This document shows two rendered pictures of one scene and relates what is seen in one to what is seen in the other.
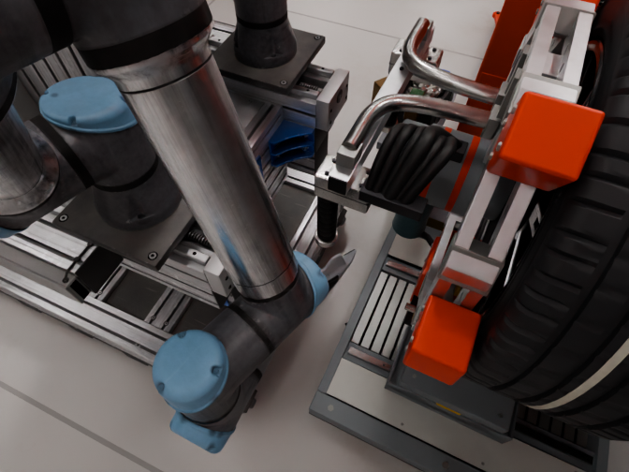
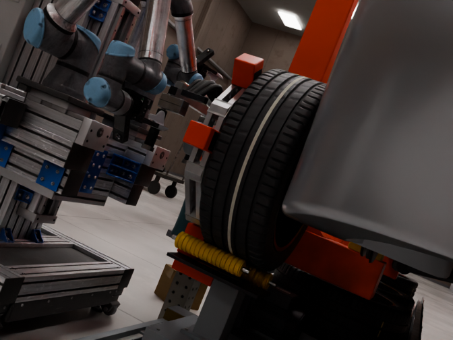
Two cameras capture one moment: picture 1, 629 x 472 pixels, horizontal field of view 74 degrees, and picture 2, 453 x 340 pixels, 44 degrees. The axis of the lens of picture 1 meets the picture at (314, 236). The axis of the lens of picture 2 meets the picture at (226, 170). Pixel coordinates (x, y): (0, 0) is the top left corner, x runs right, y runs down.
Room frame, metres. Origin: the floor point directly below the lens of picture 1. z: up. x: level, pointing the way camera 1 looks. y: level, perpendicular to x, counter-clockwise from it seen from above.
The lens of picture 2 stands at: (-1.51, -0.15, 0.78)
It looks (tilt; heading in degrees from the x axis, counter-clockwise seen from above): 0 degrees down; 356
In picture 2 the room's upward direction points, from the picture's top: 22 degrees clockwise
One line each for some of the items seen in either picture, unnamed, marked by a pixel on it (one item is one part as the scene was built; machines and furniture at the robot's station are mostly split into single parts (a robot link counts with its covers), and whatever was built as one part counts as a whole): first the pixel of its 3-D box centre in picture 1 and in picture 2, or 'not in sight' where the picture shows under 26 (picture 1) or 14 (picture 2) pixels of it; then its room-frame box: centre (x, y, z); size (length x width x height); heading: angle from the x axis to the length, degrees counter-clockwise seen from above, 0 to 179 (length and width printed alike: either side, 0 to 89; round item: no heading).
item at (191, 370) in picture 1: (211, 366); (121, 64); (0.13, 0.12, 0.95); 0.11 x 0.08 x 0.11; 137
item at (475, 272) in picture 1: (487, 183); (233, 153); (0.49, -0.31, 0.85); 0.54 x 0.07 x 0.54; 155
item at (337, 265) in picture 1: (335, 263); (160, 119); (0.32, -0.03, 0.86); 0.09 x 0.03 x 0.06; 119
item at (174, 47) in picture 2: not in sight; (178, 54); (1.22, 0.06, 1.21); 0.11 x 0.08 x 0.09; 142
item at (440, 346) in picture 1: (440, 339); (201, 137); (0.20, -0.18, 0.85); 0.09 x 0.08 x 0.07; 155
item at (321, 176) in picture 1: (346, 183); (173, 104); (0.42, -0.05, 0.93); 0.09 x 0.05 x 0.05; 65
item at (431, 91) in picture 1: (423, 99); not in sight; (1.13, -0.36, 0.51); 0.20 x 0.14 x 0.13; 146
